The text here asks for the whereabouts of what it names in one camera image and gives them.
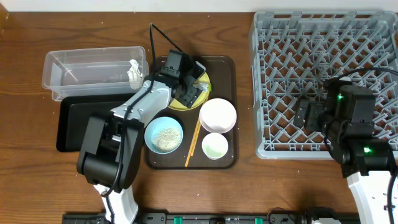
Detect pile of rice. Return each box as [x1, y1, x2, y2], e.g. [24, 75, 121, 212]
[151, 128, 182, 153]

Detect crumpled white tissue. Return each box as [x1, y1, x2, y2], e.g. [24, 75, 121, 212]
[127, 59, 144, 90]

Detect light blue bowl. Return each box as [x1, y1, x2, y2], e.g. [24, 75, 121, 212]
[144, 116, 183, 154]

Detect brown serving tray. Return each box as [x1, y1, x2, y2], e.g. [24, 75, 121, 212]
[145, 56, 238, 169]

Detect yellow green snack wrapper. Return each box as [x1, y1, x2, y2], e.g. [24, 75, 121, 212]
[193, 82, 211, 92]

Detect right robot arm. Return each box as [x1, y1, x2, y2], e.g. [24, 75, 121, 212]
[294, 77, 397, 223]

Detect wooden chopsticks pair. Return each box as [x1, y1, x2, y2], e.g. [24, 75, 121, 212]
[185, 95, 210, 168]

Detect grey dishwasher rack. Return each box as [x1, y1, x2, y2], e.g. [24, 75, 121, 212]
[248, 11, 397, 160]

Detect pale green cup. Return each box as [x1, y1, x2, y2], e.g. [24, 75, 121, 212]
[201, 133, 229, 160]

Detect yellow plate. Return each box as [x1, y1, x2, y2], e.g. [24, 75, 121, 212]
[167, 72, 211, 111]

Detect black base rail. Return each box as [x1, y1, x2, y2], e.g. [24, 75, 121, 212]
[61, 207, 361, 224]

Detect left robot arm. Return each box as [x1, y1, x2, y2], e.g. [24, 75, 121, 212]
[77, 50, 206, 223]

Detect black tray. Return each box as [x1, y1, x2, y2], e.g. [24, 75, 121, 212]
[56, 93, 133, 152]

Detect clear plastic bin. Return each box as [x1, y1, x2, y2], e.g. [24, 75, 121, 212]
[42, 46, 149, 101]

